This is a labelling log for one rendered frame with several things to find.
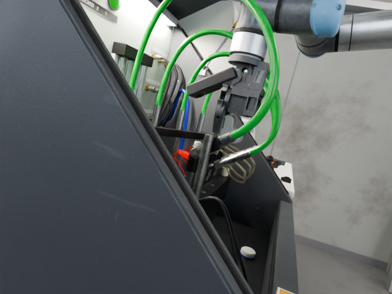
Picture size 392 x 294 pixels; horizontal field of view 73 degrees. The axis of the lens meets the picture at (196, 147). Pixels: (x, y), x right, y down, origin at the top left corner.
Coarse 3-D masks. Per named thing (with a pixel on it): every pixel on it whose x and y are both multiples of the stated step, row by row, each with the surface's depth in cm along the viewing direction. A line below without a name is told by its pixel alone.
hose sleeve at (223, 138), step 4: (228, 132) 44; (220, 136) 45; (224, 136) 44; (228, 136) 44; (220, 140) 45; (224, 140) 44; (228, 140) 44; (232, 140) 44; (220, 144) 45; (224, 144) 45; (200, 148) 48; (200, 152) 48
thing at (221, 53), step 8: (208, 56) 74; (216, 56) 73; (224, 56) 73; (200, 64) 75; (192, 80) 76; (184, 96) 77; (184, 104) 77; (272, 104) 69; (184, 112) 78; (176, 128) 78; (272, 128) 70; (240, 152) 73
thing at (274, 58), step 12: (168, 0) 56; (252, 0) 42; (156, 12) 58; (252, 12) 42; (264, 24) 40; (144, 36) 61; (264, 36) 40; (144, 48) 62; (276, 48) 39; (276, 60) 39; (132, 72) 64; (276, 72) 39; (132, 84) 64; (276, 84) 39; (264, 108) 40; (252, 120) 41; (240, 132) 42
